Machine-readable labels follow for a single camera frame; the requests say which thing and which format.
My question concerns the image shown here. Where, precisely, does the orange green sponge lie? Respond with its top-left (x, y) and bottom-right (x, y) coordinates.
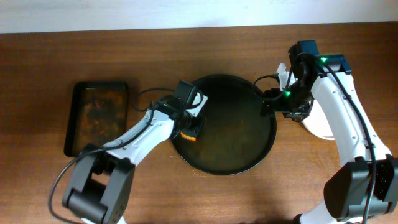
top-left (180, 131), bottom-right (197, 141)

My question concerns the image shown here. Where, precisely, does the pale grey plate bottom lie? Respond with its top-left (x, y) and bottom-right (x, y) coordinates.
top-left (302, 100), bottom-right (335, 141)

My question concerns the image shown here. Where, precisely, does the black round tray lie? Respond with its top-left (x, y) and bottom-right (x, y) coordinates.
top-left (172, 74), bottom-right (277, 175)

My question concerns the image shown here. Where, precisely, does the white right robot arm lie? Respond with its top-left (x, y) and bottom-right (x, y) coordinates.
top-left (261, 40), bottom-right (397, 224)

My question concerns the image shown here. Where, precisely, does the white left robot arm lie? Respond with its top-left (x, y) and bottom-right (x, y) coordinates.
top-left (47, 81), bottom-right (208, 224)

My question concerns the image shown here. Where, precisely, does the black rectangular tray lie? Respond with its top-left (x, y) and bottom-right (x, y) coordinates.
top-left (63, 81), bottom-right (129, 157)

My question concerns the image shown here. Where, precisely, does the black right camera cable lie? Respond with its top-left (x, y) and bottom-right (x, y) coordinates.
top-left (251, 52), bottom-right (312, 103)

